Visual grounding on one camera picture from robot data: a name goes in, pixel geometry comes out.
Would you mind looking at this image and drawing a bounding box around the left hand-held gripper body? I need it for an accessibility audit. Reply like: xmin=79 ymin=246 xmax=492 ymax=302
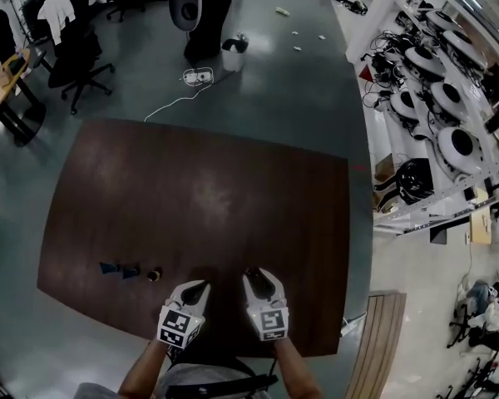
xmin=156 ymin=301 xmax=206 ymax=351

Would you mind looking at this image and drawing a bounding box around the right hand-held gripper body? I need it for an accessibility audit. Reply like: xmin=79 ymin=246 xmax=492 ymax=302
xmin=249 ymin=298 xmax=291 ymax=342

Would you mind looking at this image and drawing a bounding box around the person's right forearm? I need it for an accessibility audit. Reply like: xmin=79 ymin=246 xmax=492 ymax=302
xmin=272 ymin=337 xmax=322 ymax=399

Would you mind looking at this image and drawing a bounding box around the person's left forearm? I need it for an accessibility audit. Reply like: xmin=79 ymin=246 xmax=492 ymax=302
xmin=117 ymin=337 xmax=172 ymax=399

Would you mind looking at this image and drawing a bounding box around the person's grey clothing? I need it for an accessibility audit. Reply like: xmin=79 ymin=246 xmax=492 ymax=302
xmin=73 ymin=362 xmax=275 ymax=399

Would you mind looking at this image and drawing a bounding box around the wooden slatted board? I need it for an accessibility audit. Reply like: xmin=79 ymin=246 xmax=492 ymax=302
xmin=343 ymin=290 xmax=408 ymax=399

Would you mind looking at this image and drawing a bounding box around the white metal shelf rack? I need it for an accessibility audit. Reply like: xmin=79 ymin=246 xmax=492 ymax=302
xmin=359 ymin=0 xmax=499 ymax=236

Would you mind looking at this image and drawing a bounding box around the cardboard box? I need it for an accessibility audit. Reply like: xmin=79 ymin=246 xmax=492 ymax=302
xmin=469 ymin=204 xmax=493 ymax=245

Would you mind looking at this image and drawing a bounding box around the white power strip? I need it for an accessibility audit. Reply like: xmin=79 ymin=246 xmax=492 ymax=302
xmin=182 ymin=67 xmax=215 ymax=87

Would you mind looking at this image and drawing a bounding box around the row of white round devices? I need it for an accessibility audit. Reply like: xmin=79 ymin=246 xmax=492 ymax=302
xmin=389 ymin=8 xmax=483 ymax=183

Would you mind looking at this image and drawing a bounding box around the white bin with black bag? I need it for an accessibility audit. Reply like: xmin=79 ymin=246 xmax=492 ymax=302
xmin=220 ymin=37 xmax=250 ymax=73

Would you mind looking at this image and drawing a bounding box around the wooden desk with black legs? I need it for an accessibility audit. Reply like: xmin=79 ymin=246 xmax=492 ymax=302
xmin=0 ymin=47 xmax=47 ymax=147

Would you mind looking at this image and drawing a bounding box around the grey oval device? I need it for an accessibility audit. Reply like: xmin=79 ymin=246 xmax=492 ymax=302
xmin=167 ymin=0 xmax=204 ymax=32

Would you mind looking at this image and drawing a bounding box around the white jacket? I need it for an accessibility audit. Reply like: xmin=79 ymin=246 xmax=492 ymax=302
xmin=37 ymin=0 xmax=77 ymax=46

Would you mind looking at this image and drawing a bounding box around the black strap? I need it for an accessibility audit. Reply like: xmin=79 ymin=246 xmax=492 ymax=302
xmin=194 ymin=373 xmax=279 ymax=399

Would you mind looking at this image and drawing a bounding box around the black cable coil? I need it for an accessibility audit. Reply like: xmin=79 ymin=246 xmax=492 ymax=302
xmin=396 ymin=157 xmax=436 ymax=204

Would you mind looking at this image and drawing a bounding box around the white cable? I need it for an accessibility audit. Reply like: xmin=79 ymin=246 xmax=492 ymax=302
xmin=143 ymin=84 xmax=210 ymax=123

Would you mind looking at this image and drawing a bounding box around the tangle of black cables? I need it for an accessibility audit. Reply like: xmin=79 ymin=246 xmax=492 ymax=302
xmin=360 ymin=30 xmax=413 ymax=111

